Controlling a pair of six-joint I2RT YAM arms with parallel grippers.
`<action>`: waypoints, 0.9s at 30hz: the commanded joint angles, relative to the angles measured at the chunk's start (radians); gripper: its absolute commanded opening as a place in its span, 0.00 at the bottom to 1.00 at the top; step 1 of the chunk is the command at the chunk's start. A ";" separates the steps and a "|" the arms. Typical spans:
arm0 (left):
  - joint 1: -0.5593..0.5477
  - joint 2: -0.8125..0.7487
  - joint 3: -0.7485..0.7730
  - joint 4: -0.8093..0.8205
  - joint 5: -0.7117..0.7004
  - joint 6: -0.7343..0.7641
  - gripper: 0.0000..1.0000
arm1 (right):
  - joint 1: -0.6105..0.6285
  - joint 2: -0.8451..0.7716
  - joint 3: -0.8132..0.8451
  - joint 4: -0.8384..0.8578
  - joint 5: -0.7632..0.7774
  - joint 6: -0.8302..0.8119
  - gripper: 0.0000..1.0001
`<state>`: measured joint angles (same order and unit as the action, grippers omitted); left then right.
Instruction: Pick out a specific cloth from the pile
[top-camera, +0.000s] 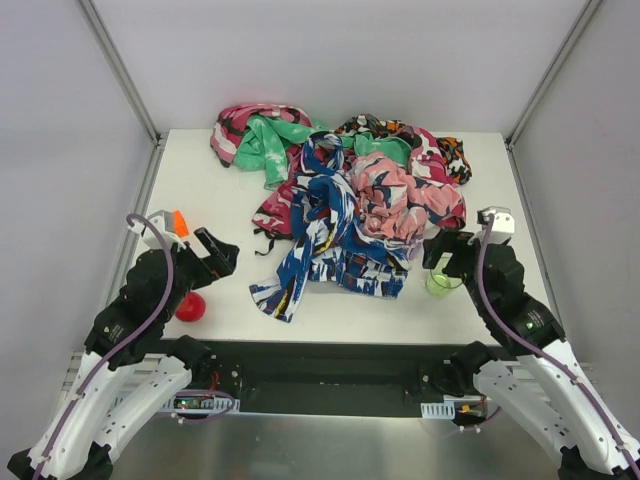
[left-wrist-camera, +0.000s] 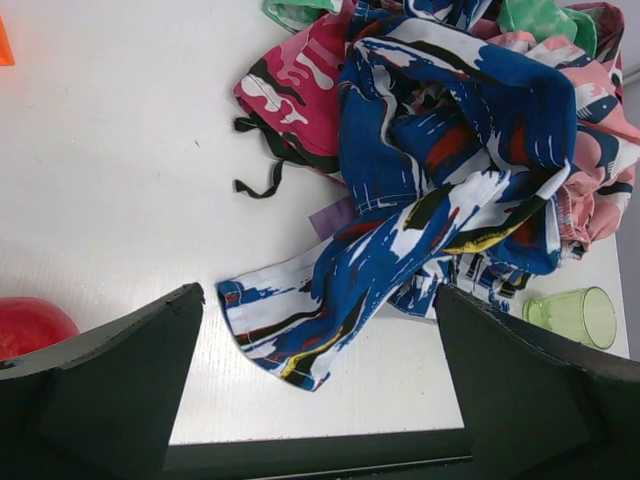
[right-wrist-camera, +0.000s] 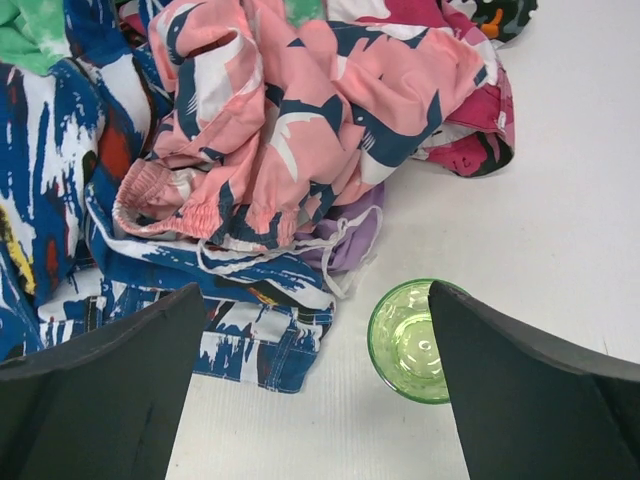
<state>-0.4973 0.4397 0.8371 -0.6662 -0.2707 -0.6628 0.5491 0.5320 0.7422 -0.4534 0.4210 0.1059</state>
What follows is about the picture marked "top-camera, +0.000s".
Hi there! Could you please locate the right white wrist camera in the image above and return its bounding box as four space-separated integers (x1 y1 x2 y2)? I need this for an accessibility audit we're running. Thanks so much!
477 206 516 245

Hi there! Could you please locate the lavender purple cloth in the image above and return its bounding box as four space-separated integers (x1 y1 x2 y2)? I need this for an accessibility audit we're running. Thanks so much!
407 235 424 261

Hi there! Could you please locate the blue white patterned cloth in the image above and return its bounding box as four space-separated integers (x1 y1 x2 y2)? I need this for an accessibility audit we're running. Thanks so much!
249 132 410 323

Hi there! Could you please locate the green transparent plastic cup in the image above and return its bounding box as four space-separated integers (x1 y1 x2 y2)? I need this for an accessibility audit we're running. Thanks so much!
425 270 462 298

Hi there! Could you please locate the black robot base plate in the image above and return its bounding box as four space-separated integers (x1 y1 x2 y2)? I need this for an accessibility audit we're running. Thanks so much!
160 336 462 418

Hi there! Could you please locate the left white orange wrist camera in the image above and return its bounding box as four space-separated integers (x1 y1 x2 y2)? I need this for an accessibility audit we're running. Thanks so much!
126 210 189 250

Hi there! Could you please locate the right aluminium frame post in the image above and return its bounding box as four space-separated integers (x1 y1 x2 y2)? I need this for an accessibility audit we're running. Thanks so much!
504 0 607 149

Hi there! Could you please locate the left aluminium frame post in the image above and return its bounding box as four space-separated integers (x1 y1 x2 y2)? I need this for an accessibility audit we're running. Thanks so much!
75 0 168 146

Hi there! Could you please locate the green white tie-dye cloth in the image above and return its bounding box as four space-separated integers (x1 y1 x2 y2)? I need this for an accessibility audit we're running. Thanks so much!
233 114 411 191

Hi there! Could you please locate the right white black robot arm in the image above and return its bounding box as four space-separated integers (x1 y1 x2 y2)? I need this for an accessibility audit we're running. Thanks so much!
422 231 639 479

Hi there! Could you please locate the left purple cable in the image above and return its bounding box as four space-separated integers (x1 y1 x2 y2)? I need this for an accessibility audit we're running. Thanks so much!
29 213 176 480

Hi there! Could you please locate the magenta black white camo cloth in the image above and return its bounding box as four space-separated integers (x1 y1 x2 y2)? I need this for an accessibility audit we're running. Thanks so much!
210 103 459 240

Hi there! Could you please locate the red apple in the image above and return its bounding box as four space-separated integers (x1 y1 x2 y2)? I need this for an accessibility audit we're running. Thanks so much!
175 292 206 323

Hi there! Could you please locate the pink navy patterned cloth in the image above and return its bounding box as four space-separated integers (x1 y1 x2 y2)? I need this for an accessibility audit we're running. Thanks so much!
348 152 466 245

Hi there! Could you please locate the orange black patterned cloth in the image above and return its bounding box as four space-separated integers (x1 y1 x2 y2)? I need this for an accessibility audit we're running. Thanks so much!
334 113 472 185

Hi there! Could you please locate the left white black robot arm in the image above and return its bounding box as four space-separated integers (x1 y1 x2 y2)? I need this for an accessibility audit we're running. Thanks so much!
7 227 240 479

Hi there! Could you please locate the aluminium frame post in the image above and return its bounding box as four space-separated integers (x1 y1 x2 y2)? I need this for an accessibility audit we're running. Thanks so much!
75 0 168 146
504 0 607 149

